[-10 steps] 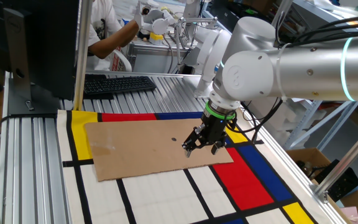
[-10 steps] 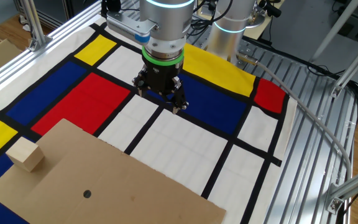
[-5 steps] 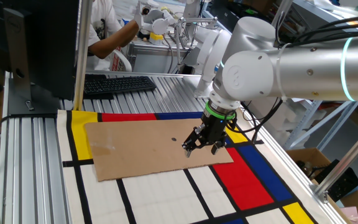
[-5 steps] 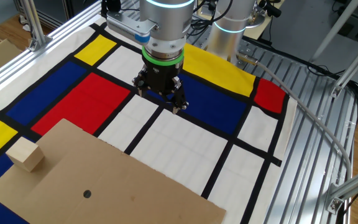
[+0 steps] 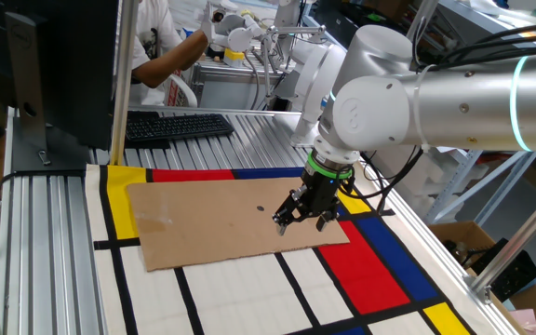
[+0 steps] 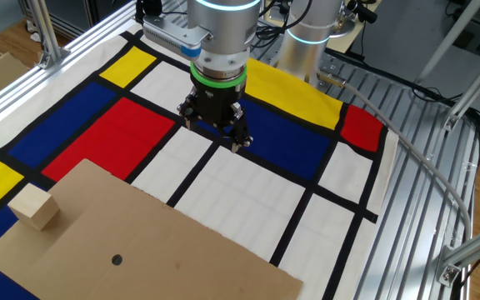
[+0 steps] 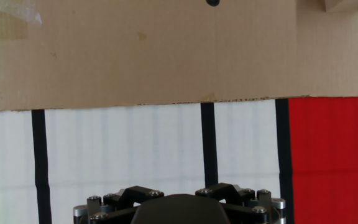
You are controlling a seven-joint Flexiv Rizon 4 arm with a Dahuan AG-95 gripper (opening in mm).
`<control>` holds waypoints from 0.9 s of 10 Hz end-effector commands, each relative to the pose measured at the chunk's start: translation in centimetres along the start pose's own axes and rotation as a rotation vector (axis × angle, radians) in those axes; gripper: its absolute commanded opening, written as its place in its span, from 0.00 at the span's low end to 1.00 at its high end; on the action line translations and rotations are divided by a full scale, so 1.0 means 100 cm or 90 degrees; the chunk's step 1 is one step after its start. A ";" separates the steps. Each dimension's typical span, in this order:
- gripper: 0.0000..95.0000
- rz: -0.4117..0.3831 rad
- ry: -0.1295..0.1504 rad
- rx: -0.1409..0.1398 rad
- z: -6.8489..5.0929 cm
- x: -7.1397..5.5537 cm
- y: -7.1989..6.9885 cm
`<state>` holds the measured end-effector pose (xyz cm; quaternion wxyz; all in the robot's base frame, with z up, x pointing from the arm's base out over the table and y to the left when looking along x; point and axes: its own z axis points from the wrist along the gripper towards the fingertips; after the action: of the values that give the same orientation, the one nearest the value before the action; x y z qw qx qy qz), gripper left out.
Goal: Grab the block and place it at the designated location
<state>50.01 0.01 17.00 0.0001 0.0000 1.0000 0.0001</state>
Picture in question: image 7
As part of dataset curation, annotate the light wooden cube block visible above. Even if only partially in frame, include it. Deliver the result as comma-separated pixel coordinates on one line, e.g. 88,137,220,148
323,0,358,14

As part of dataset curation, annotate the clear adhesive tape patch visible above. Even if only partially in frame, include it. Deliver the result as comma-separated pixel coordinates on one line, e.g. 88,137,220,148
0,0,42,43

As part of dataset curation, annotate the brown cardboard sheet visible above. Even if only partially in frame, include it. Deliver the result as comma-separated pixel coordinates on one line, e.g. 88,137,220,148
0,0,358,112

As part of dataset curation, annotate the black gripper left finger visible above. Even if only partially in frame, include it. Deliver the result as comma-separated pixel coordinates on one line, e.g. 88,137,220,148
73,185,165,224

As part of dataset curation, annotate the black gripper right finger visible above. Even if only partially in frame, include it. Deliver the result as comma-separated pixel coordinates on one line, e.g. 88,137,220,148
195,182,287,224

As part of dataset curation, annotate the colour block patterned cloth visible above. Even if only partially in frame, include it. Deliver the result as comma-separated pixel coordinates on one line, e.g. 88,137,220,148
0,0,358,224

